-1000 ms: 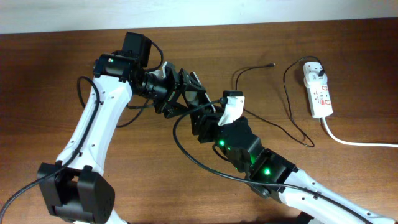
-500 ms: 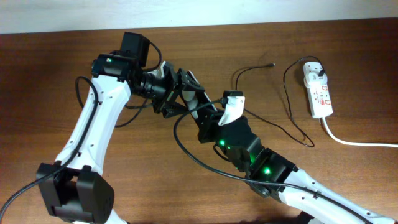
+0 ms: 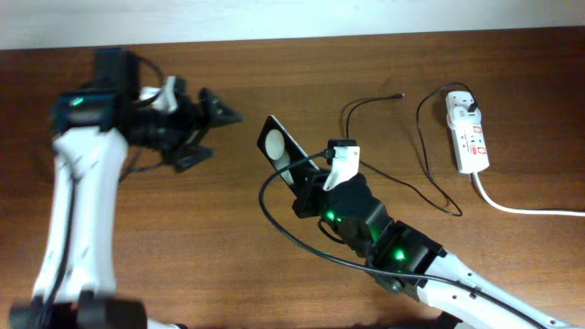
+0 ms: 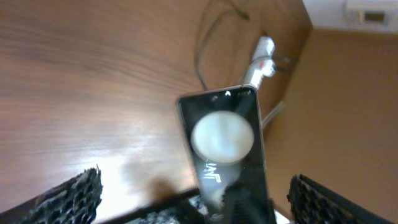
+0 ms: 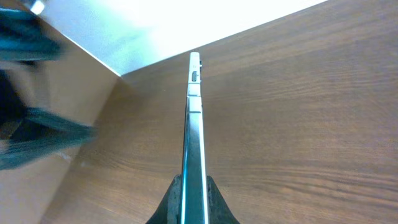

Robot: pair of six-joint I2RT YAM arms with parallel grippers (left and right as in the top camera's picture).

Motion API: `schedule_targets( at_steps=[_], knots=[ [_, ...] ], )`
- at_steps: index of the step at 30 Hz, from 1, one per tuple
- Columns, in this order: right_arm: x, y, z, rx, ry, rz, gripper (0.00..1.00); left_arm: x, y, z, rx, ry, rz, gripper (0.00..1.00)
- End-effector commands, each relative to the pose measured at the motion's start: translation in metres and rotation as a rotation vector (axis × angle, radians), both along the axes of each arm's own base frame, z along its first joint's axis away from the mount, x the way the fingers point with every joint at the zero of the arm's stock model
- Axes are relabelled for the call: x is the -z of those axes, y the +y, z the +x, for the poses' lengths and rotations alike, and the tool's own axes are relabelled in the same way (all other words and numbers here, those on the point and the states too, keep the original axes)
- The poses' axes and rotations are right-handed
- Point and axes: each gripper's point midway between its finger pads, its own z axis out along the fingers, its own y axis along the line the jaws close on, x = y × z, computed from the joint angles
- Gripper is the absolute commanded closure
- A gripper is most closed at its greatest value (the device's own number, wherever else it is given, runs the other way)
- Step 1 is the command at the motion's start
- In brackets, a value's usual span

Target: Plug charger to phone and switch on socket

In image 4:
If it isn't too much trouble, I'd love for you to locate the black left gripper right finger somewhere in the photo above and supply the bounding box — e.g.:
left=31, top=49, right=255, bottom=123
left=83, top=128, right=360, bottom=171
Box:
left=287, top=174, right=392, bottom=224

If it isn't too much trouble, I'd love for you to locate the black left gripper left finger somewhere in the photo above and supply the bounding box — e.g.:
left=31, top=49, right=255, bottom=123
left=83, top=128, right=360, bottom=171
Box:
left=1, top=168, right=103, bottom=224

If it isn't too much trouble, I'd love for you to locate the black Samsung Galaxy smartphone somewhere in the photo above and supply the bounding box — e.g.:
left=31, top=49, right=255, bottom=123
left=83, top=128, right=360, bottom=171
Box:
left=177, top=85, right=276, bottom=224

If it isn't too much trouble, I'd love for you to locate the black USB charging cable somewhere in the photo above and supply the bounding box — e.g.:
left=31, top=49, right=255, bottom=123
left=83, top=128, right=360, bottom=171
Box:
left=194, top=0, right=251, bottom=91

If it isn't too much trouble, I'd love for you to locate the white power strip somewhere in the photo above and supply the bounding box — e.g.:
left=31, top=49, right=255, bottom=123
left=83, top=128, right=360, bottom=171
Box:
left=239, top=36, right=275, bottom=90

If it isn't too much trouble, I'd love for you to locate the white power strip cord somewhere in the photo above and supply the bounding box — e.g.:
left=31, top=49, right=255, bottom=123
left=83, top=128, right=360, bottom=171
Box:
left=261, top=101, right=285, bottom=129

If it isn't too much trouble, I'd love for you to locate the white wall socket plate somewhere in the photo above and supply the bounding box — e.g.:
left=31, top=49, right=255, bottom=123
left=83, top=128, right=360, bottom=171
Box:
left=345, top=0, right=397, bottom=30

